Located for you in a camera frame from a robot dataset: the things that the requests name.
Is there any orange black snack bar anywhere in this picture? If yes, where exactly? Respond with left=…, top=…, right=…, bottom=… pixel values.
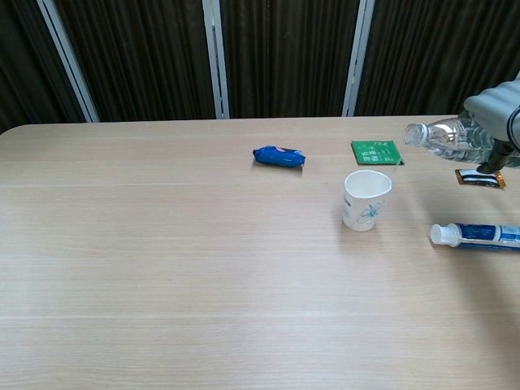
left=453, top=168, right=507, bottom=190

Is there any green square sachet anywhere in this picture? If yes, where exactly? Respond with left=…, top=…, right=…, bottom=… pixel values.
left=350, top=139, right=406, bottom=167

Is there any transparent plastic water bottle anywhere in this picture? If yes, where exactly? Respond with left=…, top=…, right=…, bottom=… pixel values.
left=403, top=115, right=499, bottom=166

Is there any white paper cup blue flower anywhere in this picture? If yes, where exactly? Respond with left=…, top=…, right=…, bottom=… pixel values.
left=342, top=169, right=393, bottom=233

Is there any black folding screen panel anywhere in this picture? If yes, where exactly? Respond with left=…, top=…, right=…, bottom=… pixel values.
left=343, top=0, right=520, bottom=118
left=38, top=0, right=231, bottom=123
left=202, top=0, right=375, bottom=119
left=0, top=0, right=101, bottom=133

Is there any blue snack packet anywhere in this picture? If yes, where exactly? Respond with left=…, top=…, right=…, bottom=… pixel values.
left=252, top=145, right=307, bottom=170

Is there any white blue toothpaste tube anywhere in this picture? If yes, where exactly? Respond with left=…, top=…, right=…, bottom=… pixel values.
left=430, top=222, right=520, bottom=252

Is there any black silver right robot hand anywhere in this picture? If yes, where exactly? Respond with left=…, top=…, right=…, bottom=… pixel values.
left=462, top=79, right=520, bottom=176

